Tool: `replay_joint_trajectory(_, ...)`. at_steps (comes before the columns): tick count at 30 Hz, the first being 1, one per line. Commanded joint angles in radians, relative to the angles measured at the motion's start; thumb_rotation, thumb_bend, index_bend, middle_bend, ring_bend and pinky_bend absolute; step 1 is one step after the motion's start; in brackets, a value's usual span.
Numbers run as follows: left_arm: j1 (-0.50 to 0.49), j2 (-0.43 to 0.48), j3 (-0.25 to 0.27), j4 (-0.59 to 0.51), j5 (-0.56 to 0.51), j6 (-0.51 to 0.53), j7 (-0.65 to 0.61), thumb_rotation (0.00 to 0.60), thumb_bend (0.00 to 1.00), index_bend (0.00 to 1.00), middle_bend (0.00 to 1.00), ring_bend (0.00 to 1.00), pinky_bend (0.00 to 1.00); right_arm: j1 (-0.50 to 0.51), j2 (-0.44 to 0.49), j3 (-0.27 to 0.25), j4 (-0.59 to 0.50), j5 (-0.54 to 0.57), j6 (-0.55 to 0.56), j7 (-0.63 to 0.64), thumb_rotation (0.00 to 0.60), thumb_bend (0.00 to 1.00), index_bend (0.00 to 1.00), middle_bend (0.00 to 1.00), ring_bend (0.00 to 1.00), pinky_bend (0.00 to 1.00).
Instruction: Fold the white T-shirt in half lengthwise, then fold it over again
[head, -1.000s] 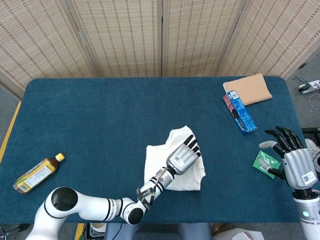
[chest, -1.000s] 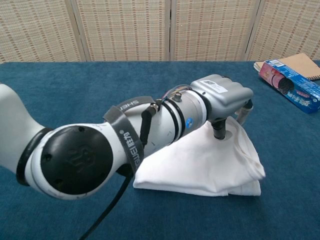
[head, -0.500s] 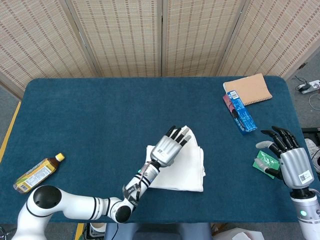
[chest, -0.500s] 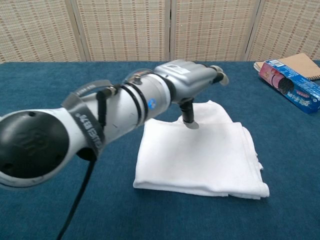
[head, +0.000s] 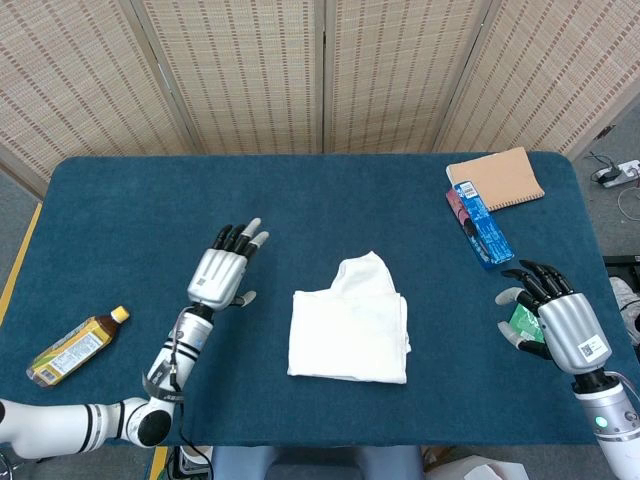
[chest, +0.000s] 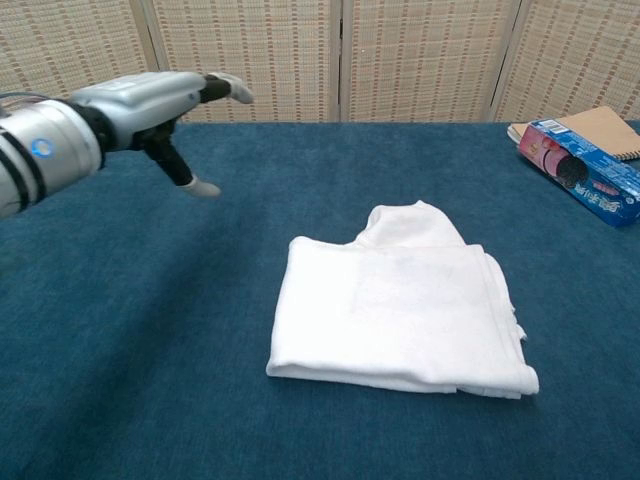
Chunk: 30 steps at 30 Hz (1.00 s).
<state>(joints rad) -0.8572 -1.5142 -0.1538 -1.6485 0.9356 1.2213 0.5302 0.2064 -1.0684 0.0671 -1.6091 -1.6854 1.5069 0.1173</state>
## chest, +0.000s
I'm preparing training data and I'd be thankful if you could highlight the brown spiral notebook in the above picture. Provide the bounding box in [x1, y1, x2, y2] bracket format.
[507, 105, 640, 162]

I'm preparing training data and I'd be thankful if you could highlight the blue cookie box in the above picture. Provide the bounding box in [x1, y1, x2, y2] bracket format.
[518, 118, 640, 229]

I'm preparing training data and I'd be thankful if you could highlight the blue carpet table cover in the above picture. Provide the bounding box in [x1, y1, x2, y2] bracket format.
[0, 119, 640, 480]

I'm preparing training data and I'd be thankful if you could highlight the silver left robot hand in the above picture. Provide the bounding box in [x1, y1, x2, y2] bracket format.
[69, 71, 255, 200]

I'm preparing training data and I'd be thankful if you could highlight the white T-shirt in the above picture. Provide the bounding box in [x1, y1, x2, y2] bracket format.
[264, 199, 541, 401]

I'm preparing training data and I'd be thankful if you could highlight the woven bamboo folding screen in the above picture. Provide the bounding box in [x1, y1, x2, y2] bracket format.
[0, 0, 640, 126]

